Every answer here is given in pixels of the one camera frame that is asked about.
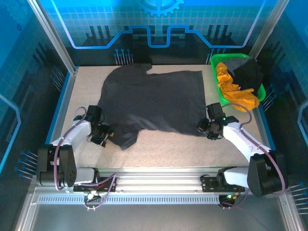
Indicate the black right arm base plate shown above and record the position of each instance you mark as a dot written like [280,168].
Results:
[209,183]

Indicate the aluminium mounting rail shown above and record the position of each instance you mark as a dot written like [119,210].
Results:
[156,180]

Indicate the aluminium side rail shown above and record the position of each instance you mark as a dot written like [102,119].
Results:
[262,121]
[64,96]

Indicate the aluminium frame post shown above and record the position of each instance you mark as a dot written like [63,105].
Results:
[52,36]
[267,26]

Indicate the grey crumpled t-shirt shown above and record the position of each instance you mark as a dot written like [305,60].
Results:
[234,63]

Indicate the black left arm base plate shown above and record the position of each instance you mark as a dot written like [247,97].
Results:
[106,185]

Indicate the green plastic basket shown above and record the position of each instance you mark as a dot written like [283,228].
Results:
[261,92]

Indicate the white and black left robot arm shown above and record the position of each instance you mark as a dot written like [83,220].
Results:
[65,137]

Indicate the black t-shirt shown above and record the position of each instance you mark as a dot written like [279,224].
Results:
[247,77]

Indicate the grey metal shelf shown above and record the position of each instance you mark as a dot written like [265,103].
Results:
[156,216]

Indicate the orange t-shirt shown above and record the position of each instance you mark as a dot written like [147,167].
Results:
[227,89]

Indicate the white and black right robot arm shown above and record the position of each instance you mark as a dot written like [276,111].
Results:
[243,142]

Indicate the dark grey t-shirt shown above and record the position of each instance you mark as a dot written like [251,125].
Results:
[154,101]

